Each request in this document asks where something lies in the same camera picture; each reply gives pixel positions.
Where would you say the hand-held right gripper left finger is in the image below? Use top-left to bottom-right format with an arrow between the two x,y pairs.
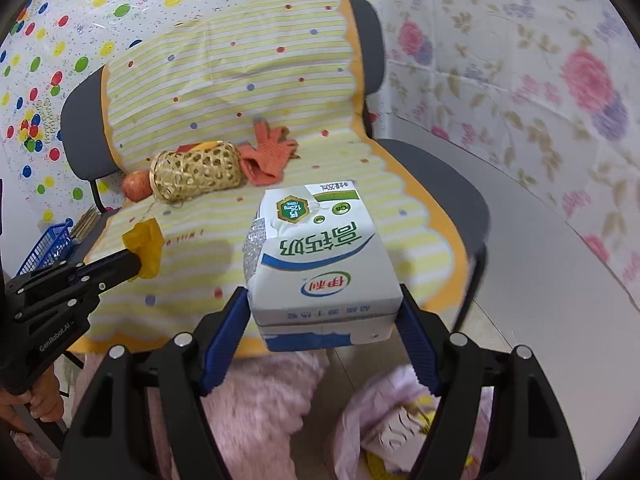
62,287 -> 251,480

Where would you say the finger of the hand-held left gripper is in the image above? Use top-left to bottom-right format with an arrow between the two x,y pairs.
76,269 -> 143,309
75,249 -> 144,281

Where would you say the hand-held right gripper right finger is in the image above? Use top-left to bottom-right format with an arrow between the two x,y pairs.
397,285 -> 583,480

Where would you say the pink plastic bag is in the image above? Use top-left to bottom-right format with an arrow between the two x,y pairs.
332,365 -> 496,480

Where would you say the white milk carton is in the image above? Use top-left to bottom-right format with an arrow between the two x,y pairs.
242,180 -> 403,353

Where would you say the person's left hand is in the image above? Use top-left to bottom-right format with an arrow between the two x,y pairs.
0,360 -> 66,436

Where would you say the bundle of wooden sticks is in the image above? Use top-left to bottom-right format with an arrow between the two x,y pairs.
70,207 -> 103,241

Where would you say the blue plastic basket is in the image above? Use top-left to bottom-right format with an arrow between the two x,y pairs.
17,219 -> 73,276

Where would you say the pink fluffy rug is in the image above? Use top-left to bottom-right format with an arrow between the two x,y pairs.
82,350 -> 346,480

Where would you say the red apple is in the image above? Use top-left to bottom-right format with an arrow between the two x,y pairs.
122,170 -> 153,201

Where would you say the woven bamboo basket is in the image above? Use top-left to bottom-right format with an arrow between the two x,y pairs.
149,141 -> 243,206

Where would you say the orange rubber glove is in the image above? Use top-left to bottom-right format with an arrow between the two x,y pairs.
237,120 -> 300,186

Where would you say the yellow striped dotted cloth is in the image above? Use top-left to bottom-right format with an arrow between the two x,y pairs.
75,0 -> 471,361

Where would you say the polka dot plastic sheet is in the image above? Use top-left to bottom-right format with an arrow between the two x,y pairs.
0,0 -> 381,271

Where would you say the floral plastic sheet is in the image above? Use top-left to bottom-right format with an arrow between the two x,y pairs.
370,0 -> 640,296

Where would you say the grey mesh office chair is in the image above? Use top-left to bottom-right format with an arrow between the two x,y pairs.
60,0 -> 491,366

